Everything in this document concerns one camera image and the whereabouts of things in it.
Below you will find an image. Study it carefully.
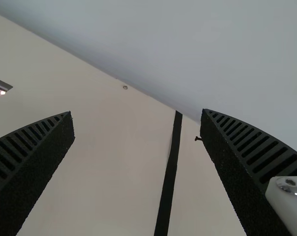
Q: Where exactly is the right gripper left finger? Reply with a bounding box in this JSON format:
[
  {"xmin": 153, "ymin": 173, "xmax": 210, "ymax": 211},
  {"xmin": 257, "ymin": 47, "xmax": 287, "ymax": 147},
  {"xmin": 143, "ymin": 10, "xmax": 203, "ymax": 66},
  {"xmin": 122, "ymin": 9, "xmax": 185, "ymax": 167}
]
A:
[{"xmin": 0, "ymin": 111, "xmax": 75, "ymax": 236}]

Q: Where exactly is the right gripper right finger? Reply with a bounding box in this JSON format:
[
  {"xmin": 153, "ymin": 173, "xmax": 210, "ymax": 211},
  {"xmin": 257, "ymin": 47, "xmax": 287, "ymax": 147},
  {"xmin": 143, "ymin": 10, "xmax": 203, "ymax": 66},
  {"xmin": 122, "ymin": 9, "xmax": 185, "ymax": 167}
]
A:
[{"xmin": 200, "ymin": 108, "xmax": 297, "ymax": 236}]

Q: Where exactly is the black strip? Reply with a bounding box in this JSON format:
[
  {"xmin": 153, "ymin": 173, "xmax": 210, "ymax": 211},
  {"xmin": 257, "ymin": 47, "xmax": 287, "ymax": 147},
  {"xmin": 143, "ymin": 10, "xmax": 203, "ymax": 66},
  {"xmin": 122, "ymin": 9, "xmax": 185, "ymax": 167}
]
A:
[{"xmin": 153, "ymin": 110, "xmax": 183, "ymax": 236}]

